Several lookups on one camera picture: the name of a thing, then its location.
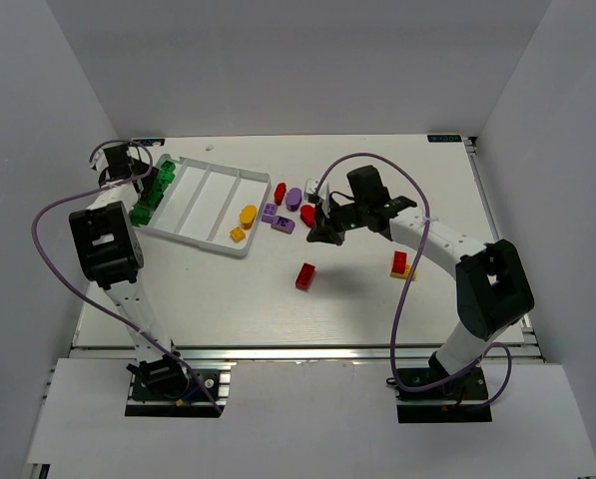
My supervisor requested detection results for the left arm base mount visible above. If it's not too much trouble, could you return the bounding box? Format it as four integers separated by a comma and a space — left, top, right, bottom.
125, 355, 224, 418

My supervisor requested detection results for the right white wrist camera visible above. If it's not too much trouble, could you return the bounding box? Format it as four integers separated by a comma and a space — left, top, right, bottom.
303, 179, 330, 217

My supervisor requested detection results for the yellow oval lego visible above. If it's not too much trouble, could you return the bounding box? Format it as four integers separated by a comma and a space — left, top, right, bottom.
239, 205, 258, 230

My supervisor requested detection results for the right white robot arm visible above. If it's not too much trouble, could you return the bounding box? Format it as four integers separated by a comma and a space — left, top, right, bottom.
303, 166, 535, 393

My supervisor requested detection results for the red yellow lego stack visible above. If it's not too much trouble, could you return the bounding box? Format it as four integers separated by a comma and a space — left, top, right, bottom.
390, 250, 416, 280

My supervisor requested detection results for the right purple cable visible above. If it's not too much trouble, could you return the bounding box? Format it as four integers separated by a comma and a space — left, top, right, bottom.
314, 153, 512, 411

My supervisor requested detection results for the red rectangular lego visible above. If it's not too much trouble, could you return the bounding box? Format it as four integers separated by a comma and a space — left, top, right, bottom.
295, 262, 315, 290

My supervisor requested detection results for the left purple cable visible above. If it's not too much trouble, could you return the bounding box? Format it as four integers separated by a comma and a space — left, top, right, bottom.
30, 140, 224, 415

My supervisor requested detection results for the red rounded lego upper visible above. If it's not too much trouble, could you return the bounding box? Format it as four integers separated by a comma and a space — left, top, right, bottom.
274, 183, 288, 206

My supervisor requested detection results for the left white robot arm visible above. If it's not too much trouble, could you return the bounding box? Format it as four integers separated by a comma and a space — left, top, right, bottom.
69, 142, 191, 400

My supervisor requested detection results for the green long lego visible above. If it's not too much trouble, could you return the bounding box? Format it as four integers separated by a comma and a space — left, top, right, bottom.
161, 160, 176, 172

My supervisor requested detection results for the green rectangular lego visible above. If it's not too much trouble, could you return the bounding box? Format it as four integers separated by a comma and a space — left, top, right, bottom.
147, 193, 164, 209

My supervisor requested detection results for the white divided sorting tray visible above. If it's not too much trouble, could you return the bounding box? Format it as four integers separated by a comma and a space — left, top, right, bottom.
137, 154, 271, 257

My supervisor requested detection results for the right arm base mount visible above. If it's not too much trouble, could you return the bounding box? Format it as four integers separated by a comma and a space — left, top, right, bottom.
386, 367, 492, 424

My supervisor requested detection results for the small green number lego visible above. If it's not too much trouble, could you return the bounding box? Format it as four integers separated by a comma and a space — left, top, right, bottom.
159, 171, 175, 184

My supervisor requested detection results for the purple curved lego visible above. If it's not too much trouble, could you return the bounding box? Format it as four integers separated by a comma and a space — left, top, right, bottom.
271, 216, 296, 235

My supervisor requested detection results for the red oval lego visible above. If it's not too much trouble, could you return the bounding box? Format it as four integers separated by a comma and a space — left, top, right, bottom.
299, 205, 315, 229

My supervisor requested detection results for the purple square lego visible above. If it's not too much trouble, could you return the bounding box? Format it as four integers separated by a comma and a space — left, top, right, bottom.
261, 203, 278, 224

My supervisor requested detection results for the green square lego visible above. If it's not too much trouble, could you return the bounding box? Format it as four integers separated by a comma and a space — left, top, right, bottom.
155, 182, 170, 192

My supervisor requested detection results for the purple oval lego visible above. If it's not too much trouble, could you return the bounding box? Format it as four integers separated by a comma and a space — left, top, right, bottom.
285, 188, 302, 212

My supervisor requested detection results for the purple cable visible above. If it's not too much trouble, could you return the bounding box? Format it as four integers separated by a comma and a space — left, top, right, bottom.
30, 140, 224, 415
314, 153, 512, 411

